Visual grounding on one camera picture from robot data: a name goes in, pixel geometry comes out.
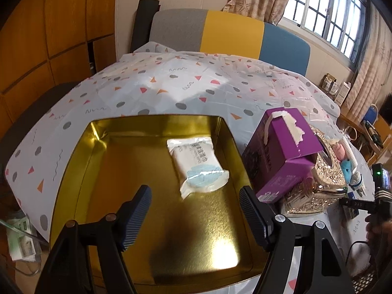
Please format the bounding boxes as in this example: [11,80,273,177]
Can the white carton box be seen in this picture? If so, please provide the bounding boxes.
[335,81,352,105]

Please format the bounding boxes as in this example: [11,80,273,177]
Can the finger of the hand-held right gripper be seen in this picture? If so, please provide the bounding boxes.
[338,199,377,212]

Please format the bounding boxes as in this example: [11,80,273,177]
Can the dark woven object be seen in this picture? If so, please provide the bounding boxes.
[352,269,378,294]

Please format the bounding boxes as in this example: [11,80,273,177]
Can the rattan chair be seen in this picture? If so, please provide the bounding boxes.
[349,119,385,154]

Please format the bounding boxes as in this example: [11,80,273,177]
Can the patterned white bed cover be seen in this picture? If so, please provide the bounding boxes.
[4,41,377,294]

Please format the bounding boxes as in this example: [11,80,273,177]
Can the wooden wardrobe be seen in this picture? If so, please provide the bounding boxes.
[0,0,118,123]

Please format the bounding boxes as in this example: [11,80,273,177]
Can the gold glitter tissue box cover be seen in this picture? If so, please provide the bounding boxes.
[280,125,350,218]

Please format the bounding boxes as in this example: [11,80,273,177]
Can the person's right hand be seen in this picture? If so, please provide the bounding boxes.
[365,211,392,252]

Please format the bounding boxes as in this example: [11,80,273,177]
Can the green white packet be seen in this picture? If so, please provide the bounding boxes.
[6,217,44,261]

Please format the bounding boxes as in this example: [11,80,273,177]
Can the white wet wipes pack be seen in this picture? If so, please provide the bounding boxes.
[167,137,230,199]

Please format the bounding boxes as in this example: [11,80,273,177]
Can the light wooden computer desk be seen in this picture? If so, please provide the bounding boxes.
[367,115,392,166]

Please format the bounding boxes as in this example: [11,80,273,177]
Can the black monitor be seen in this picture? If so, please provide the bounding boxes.
[380,93,392,117]

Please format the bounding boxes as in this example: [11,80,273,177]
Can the blue chair back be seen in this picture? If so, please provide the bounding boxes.
[363,104,379,123]

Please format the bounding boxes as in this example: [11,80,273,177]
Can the gold metal tin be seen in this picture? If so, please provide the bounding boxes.
[49,115,276,290]

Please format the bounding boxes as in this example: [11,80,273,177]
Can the grey yellow blue headboard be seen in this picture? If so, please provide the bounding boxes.
[149,9,311,77]

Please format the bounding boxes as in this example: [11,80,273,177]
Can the white plush toy blue stripe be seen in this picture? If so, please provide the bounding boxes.
[352,171,367,197]

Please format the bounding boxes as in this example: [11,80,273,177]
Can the black rolled mat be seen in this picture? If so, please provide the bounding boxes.
[130,0,161,53]

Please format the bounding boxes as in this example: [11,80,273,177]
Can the brown packets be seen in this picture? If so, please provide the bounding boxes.
[320,73,340,95]

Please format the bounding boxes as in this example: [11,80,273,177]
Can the purple tissue box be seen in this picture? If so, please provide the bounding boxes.
[241,108,325,203]

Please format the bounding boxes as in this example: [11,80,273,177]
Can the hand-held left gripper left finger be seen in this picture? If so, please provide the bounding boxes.
[34,184,153,294]

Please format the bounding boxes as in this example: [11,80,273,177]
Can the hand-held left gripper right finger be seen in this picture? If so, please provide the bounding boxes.
[239,186,357,294]

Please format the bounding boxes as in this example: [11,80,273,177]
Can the pink striped curtain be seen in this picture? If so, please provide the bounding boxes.
[347,3,392,123]

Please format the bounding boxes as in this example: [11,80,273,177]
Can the barred window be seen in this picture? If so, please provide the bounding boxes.
[280,0,371,68]

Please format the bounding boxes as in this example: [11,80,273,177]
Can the black cable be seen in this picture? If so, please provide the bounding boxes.
[345,240,372,271]

